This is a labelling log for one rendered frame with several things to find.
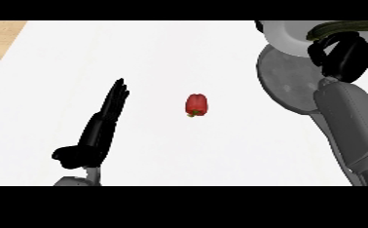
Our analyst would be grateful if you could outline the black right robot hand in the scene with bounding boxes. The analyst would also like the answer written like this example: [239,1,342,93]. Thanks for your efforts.
[307,30,368,84]

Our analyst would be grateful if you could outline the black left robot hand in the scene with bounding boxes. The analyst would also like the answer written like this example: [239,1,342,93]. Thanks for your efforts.
[51,77,132,171]

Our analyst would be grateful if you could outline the dark green squash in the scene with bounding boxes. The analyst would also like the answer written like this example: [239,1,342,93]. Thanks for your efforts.
[305,20,368,42]

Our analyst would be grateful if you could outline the grey pan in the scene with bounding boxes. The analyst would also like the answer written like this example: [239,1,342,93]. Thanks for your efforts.
[256,44,326,116]

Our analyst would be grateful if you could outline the white plate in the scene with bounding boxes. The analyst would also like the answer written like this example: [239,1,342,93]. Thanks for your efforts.
[253,20,368,59]

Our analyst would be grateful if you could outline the red bell pepper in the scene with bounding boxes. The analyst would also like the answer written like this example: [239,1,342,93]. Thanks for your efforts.
[184,93,211,118]

